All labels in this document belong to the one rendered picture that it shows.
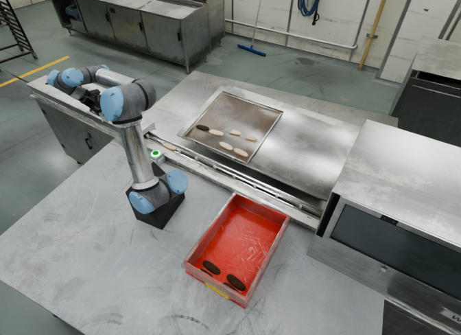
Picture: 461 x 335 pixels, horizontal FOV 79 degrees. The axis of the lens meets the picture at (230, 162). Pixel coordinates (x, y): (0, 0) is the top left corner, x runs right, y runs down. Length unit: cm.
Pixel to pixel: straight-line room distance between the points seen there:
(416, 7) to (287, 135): 301
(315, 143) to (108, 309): 140
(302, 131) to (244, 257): 90
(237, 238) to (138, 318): 55
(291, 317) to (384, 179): 67
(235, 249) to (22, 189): 243
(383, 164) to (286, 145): 70
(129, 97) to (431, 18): 395
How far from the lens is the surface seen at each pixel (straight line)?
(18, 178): 353
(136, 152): 118
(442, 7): 449
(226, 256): 142
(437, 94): 291
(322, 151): 180
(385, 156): 131
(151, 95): 118
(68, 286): 155
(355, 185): 114
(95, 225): 167
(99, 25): 563
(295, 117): 196
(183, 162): 177
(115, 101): 110
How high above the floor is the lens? 210
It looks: 45 degrees down
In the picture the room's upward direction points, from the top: straight up
